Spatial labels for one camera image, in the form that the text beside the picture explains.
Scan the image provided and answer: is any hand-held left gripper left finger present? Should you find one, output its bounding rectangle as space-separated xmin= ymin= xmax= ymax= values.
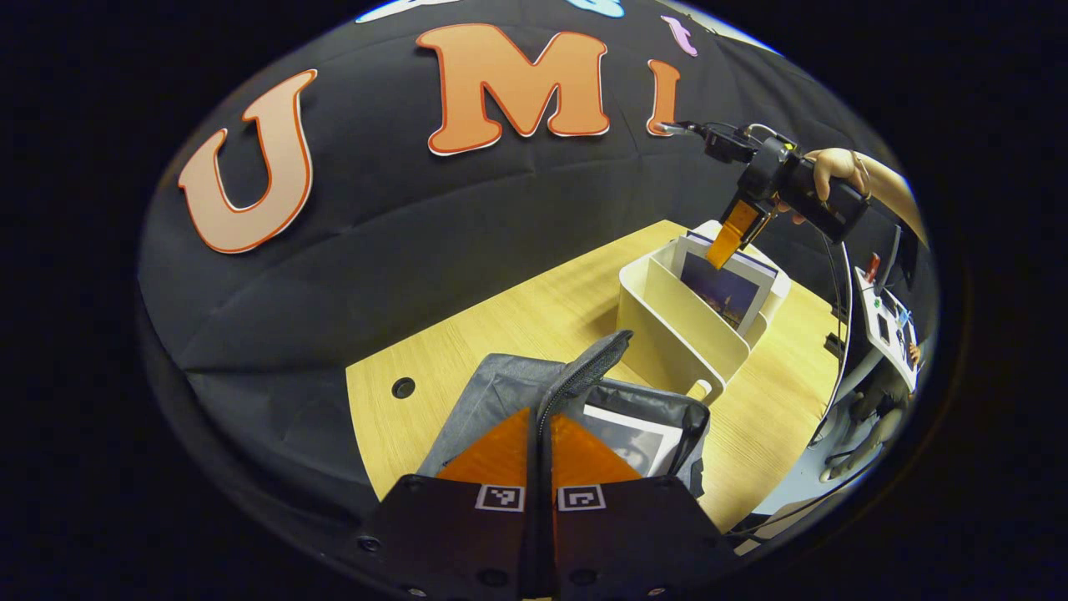
xmin=359 ymin=406 xmax=542 ymax=601

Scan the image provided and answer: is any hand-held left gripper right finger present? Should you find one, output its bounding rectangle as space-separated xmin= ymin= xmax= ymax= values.
xmin=541 ymin=412 xmax=728 ymax=601

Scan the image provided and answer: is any blue spine book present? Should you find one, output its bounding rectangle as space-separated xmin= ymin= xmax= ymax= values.
xmin=678 ymin=234 xmax=779 ymax=337

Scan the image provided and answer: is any white portrait cover book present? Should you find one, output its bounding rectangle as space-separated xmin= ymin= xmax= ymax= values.
xmin=582 ymin=404 xmax=687 ymax=478

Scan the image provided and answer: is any white bookshelf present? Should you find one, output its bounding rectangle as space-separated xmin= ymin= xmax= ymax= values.
xmin=617 ymin=220 xmax=792 ymax=407

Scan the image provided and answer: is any grey schoolbag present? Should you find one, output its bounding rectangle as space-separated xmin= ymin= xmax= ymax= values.
xmin=417 ymin=330 xmax=712 ymax=498

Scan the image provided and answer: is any black screen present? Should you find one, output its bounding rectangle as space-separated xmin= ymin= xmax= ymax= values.
xmin=891 ymin=224 xmax=920 ymax=295

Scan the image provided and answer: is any white control box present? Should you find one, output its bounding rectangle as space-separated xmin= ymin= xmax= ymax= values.
xmin=851 ymin=265 xmax=920 ymax=391

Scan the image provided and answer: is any office chair base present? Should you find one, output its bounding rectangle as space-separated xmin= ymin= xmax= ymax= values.
xmin=822 ymin=367 xmax=914 ymax=483

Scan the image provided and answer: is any black cable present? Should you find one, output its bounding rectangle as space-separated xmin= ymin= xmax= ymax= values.
xmin=814 ymin=230 xmax=856 ymax=447

